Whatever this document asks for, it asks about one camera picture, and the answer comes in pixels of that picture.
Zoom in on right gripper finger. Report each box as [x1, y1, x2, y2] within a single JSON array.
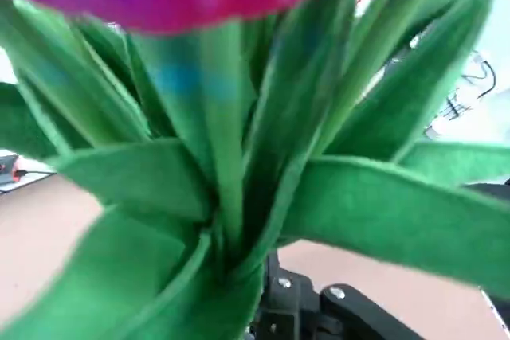
[[249, 251, 423, 340]]

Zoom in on red tulip bouquet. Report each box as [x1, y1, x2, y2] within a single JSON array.
[[0, 0, 510, 340]]

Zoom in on black cable with orange plug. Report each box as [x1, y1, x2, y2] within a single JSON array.
[[11, 167, 59, 179]]

